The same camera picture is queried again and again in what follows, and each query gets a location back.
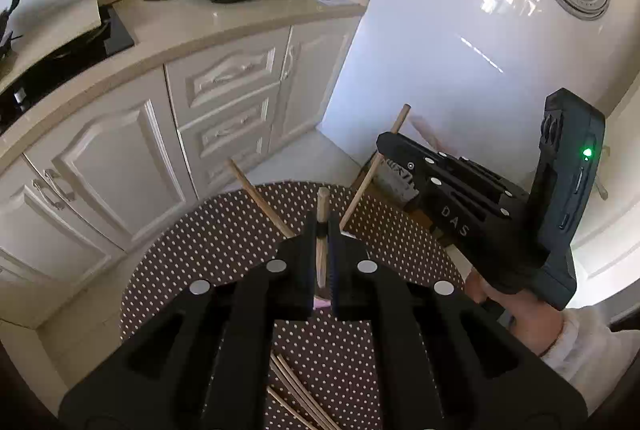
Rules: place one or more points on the single wooden chopstick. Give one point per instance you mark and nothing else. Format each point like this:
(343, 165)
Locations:
(255, 197)
(361, 191)
(322, 210)

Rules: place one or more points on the white printed bag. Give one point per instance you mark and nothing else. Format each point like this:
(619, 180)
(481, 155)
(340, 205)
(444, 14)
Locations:
(400, 182)

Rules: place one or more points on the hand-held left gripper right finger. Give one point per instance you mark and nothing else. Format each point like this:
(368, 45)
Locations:
(350, 280)

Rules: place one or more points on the cream base kitchen cabinets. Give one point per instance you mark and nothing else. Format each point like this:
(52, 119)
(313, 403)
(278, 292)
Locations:
(115, 160)

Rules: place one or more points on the person's right hand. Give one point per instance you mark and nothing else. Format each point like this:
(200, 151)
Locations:
(530, 320)

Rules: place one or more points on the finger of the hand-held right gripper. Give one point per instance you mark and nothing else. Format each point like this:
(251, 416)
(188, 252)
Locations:
(492, 180)
(425, 170)

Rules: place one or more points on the black glass gas cooktop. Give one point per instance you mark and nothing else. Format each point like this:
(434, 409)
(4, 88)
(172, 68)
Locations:
(60, 65)

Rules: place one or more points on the pink cup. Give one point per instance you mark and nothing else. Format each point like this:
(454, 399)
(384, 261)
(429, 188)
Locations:
(322, 304)

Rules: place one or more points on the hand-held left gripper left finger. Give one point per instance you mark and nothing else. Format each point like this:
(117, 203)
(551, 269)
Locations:
(300, 280)

